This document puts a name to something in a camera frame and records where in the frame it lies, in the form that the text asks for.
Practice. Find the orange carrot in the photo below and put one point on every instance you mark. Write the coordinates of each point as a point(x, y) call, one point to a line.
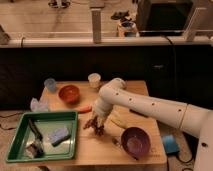
point(82, 110)

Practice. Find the black handled dish brush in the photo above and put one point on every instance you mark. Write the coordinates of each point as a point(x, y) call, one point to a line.
point(35, 149)

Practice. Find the red bowl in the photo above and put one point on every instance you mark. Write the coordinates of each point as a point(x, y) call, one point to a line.
point(69, 94)

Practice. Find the black monitor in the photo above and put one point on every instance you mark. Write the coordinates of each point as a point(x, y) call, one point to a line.
point(167, 17)

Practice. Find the white vertical post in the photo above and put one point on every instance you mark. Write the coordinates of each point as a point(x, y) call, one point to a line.
point(96, 24)

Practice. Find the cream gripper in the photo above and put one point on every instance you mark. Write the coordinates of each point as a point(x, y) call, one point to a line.
point(97, 121)

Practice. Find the yellow banana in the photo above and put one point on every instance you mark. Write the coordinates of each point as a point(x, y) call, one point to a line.
point(116, 118)

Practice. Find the blue plastic cup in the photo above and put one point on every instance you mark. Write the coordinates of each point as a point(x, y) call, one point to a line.
point(50, 84)

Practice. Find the purple bowl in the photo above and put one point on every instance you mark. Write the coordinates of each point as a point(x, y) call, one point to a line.
point(136, 142)

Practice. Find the clear plastic cup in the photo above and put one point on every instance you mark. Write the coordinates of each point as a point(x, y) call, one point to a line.
point(94, 80)

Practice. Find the green plastic tray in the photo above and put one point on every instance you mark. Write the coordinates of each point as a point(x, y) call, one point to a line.
point(47, 123)

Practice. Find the blue sponge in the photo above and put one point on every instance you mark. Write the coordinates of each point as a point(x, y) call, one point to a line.
point(58, 136)

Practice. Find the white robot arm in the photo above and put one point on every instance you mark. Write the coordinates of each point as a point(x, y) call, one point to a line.
point(191, 119)

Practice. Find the blue box on floor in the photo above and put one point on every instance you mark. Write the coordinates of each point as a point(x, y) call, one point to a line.
point(170, 144)

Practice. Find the dark red grape bunch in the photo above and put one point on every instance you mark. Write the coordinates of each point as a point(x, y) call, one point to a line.
point(98, 130)

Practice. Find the small metal clip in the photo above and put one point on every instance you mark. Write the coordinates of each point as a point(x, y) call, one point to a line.
point(115, 142)

